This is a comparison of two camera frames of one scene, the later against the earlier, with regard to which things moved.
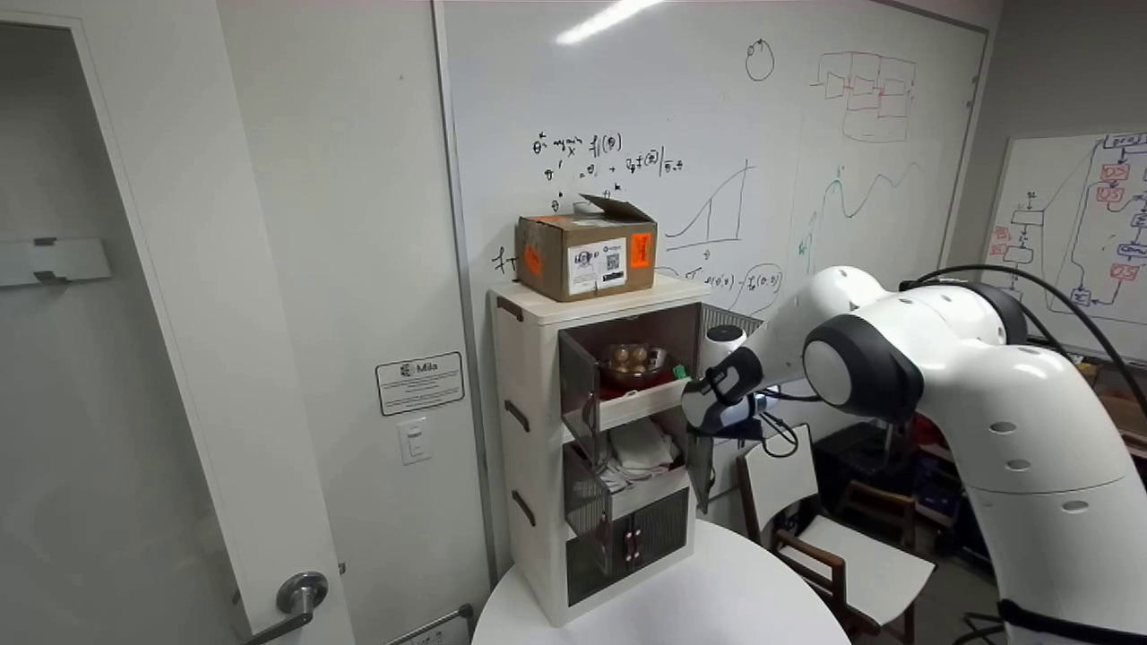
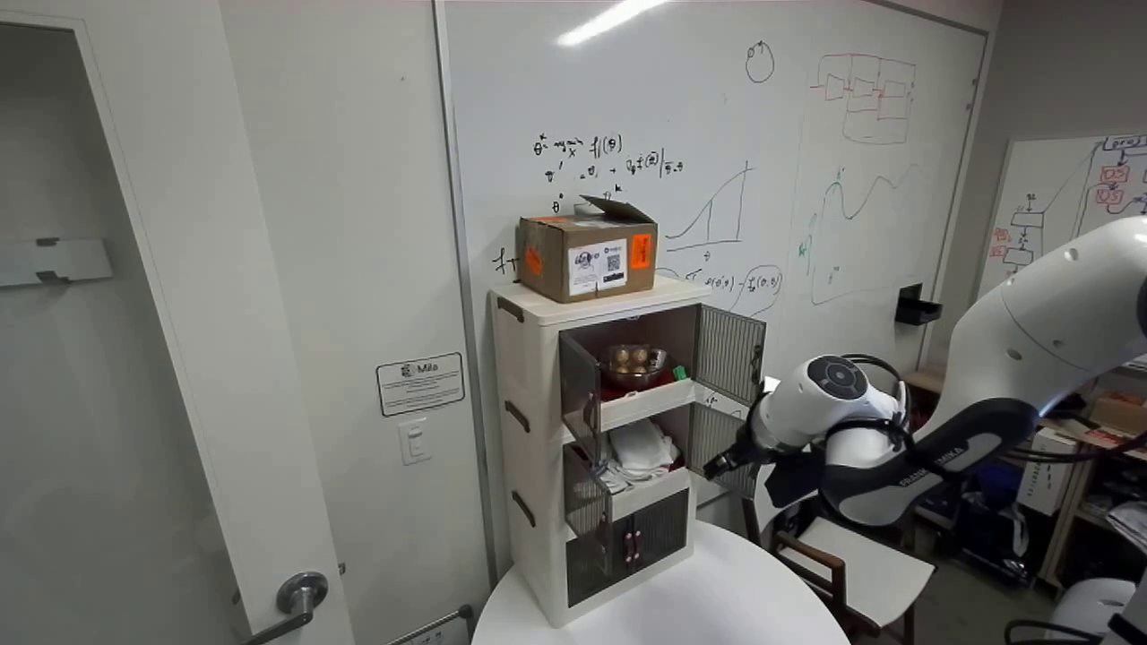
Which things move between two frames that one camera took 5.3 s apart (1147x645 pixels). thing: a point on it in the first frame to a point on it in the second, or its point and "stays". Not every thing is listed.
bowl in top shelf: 631,365 stays
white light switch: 415,441 stays
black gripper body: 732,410 to 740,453
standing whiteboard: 1074,210 stays
